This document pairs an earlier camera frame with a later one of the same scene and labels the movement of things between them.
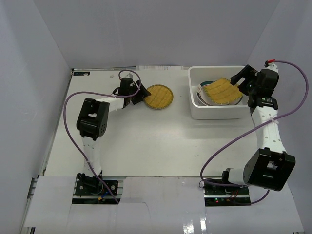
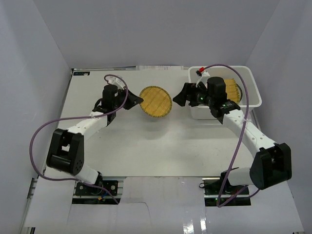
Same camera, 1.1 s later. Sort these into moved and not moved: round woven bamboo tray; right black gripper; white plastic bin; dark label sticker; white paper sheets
Moved: right black gripper; round woven bamboo tray
Not moved: white paper sheets; white plastic bin; dark label sticker
